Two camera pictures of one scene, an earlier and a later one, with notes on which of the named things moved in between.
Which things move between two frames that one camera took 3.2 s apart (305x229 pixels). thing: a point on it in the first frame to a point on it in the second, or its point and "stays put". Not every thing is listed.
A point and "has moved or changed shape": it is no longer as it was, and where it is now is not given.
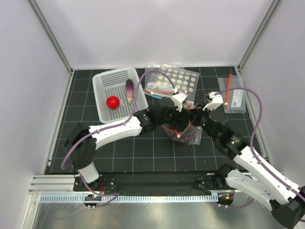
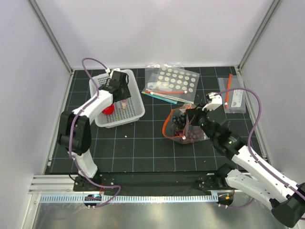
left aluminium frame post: [40, 18] stays put
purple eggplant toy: [129, 89] to [124, 104]
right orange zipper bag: [234, 100] stays put
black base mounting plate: [157, 182] stays put
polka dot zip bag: [184, 80] stays put
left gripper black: [181, 124] to [127, 94]
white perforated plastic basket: [113, 82] has moved or changed shape
